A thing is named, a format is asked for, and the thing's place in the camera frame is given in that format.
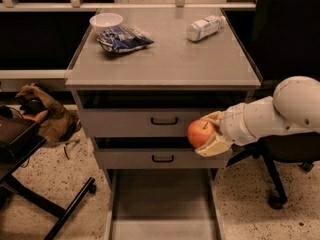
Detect black office chair left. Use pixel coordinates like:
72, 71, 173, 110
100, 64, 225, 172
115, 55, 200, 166
0, 105, 97, 240

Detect white bowl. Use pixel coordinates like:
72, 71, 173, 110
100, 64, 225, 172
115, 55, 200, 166
89, 13, 123, 34

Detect black office chair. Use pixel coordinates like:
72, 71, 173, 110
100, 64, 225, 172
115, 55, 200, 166
227, 0, 320, 209
0, 105, 97, 240

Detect brown bag on floor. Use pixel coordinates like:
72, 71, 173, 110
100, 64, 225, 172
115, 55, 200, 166
15, 84, 79, 145

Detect black top drawer handle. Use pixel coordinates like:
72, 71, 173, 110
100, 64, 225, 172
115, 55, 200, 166
150, 117, 179, 126

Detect clear plastic bottle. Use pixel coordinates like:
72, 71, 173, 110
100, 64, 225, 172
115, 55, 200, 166
186, 15, 226, 42

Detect black drawer handle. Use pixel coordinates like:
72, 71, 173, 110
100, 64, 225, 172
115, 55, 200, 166
150, 117, 179, 126
151, 155, 175, 163

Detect black headphones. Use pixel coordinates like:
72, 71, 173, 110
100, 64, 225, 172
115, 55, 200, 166
18, 98, 45, 114

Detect drawer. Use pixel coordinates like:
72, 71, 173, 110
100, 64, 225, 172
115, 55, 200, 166
94, 137, 232, 169
76, 90, 246, 137
104, 169, 222, 240

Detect black office chair right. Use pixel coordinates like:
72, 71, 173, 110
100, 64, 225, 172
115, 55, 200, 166
227, 0, 320, 209

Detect bottom drawer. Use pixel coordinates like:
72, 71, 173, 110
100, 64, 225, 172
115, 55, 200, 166
104, 169, 222, 240

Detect top drawer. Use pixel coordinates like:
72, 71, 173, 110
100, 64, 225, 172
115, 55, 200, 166
76, 90, 246, 137

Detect middle drawer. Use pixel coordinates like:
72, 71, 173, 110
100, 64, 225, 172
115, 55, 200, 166
94, 137, 232, 169

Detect blue chip bag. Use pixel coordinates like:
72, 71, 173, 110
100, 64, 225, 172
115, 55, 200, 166
97, 26, 154, 54

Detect grey drawer cabinet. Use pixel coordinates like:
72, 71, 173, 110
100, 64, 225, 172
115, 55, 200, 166
64, 6, 262, 240

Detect black middle drawer handle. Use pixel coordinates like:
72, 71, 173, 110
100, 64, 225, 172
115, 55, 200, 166
151, 155, 175, 163

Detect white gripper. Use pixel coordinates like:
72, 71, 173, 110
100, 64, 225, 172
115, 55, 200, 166
195, 103, 257, 157

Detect red apple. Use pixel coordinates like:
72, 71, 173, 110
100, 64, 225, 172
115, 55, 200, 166
187, 119, 216, 148

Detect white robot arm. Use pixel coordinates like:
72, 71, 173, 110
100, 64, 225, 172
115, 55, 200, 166
195, 76, 320, 157

